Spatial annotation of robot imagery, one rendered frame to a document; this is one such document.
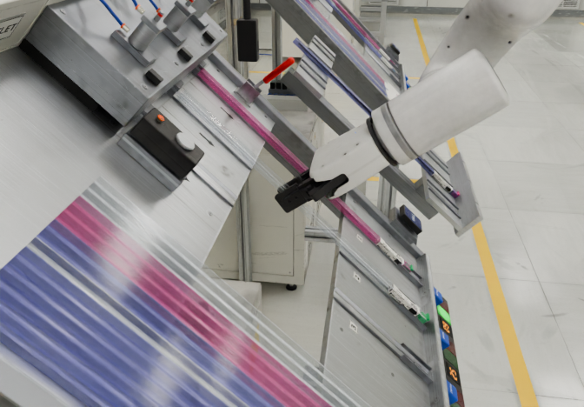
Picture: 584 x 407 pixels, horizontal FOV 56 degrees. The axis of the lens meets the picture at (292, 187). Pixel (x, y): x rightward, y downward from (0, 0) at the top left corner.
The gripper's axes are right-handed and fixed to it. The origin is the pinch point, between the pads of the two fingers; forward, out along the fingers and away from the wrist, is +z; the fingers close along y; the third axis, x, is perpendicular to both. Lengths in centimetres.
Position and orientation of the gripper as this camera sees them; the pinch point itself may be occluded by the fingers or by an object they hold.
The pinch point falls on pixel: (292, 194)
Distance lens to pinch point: 80.5
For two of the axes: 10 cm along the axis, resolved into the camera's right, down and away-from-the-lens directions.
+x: 5.8, 7.6, 2.9
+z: -8.0, 4.8, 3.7
